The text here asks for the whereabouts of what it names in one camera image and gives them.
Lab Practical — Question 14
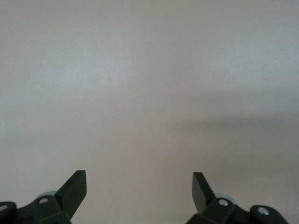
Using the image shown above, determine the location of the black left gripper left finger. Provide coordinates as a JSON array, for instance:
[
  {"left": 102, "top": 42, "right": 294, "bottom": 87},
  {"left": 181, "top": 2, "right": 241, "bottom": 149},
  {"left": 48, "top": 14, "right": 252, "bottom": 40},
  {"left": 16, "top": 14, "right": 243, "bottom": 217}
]
[{"left": 0, "top": 170, "right": 87, "bottom": 224}]

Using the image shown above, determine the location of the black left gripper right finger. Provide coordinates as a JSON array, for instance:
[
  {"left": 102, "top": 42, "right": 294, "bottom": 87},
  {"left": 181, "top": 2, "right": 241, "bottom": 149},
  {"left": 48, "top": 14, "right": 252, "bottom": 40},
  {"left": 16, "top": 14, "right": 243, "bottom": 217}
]
[{"left": 185, "top": 172, "right": 290, "bottom": 224}]

